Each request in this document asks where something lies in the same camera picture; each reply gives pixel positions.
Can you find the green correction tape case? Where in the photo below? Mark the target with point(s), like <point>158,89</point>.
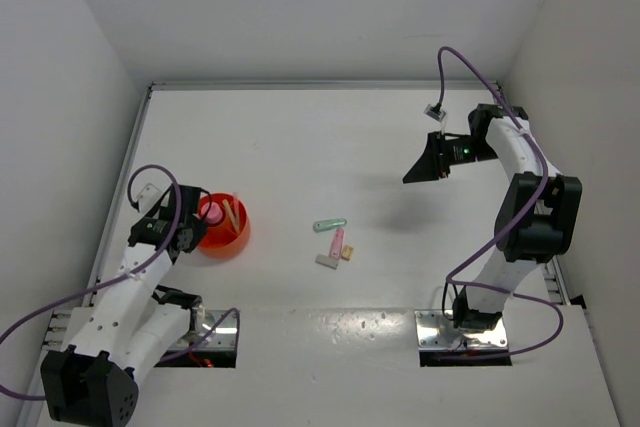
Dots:
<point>328,224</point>

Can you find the orange round desk organizer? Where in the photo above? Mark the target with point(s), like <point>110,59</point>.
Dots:
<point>220,241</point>

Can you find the pink correction tape case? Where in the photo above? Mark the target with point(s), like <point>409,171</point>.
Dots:
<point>337,244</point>

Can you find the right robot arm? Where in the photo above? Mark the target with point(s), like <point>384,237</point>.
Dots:
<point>479,304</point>

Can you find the pink glue stick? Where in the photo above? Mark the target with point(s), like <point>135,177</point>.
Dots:
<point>213,214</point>

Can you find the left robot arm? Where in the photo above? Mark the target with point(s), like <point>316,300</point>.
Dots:
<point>96,379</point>

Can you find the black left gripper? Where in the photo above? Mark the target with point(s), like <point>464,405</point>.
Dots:
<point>200,231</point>

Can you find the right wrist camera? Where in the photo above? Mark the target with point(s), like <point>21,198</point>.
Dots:
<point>437,113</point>

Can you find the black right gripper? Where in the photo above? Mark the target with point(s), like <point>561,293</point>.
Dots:
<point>432,165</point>

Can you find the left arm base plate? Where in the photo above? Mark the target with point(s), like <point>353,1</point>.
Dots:
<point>218,329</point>

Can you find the yellow pen with clear cap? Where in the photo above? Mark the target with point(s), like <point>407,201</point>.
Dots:
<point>231,207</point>

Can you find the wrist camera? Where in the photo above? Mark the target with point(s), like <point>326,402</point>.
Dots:
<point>437,113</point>
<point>148,196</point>

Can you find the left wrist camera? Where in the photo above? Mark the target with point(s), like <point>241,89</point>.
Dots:
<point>148,196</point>

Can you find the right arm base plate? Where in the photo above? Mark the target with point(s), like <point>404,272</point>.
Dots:
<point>435,332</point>

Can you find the yellow eraser block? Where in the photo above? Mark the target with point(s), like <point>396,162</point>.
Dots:
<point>347,252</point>

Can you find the aluminium frame rail left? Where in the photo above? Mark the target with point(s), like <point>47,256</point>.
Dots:
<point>119,193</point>

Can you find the grey eraser block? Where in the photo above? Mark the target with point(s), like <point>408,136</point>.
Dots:
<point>327,261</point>

